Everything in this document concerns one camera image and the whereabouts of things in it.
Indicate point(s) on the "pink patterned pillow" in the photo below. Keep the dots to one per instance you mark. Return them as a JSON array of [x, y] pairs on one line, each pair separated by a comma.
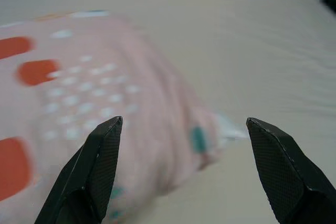
[[105, 90]]

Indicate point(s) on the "beige mattress bed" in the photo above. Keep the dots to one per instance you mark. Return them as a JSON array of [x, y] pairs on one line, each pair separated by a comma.
[[249, 51]]

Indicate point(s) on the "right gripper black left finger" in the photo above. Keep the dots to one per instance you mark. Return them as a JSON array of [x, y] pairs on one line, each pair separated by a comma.
[[92, 171]]

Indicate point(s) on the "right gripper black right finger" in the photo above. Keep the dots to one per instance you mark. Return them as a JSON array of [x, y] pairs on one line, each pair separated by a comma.
[[283, 176]]

